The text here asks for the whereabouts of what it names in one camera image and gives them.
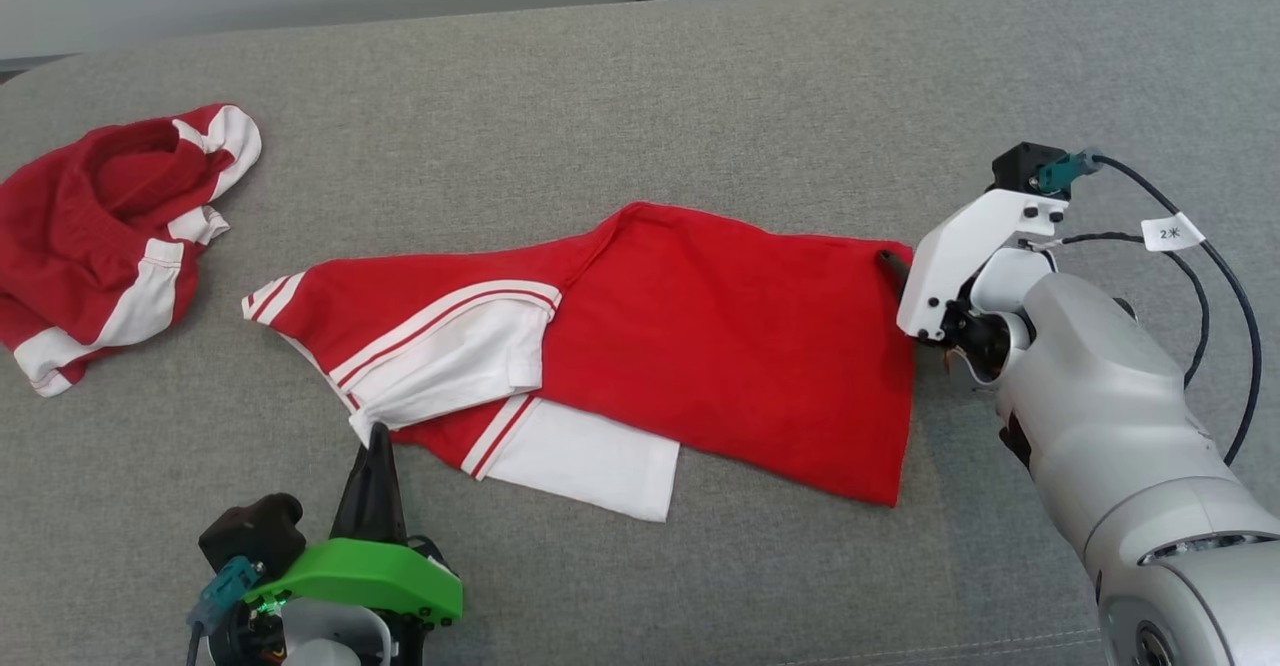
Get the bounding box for thin black cable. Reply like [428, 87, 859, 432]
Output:
[1060, 233, 1211, 389]

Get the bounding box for teal cable connector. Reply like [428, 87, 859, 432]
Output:
[1037, 148, 1104, 194]
[190, 556, 265, 639]

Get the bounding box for white cable label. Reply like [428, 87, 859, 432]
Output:
[1141, 211, 1207, 253]

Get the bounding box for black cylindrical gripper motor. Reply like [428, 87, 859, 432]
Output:
[208, 596, 291, 666]

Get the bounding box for thick black cable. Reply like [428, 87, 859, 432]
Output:
[1095, 153, 1263, 467]

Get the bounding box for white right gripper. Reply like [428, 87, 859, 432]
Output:
[877, 189, 1070, 343]

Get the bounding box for red basketball jersey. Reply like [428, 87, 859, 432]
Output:
[241, 202, 916, 524]

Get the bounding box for red and white shorts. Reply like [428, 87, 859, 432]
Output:
[0, 103, 263, 398]

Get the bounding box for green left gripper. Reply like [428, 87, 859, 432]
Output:
[244, 423, 465, 629]

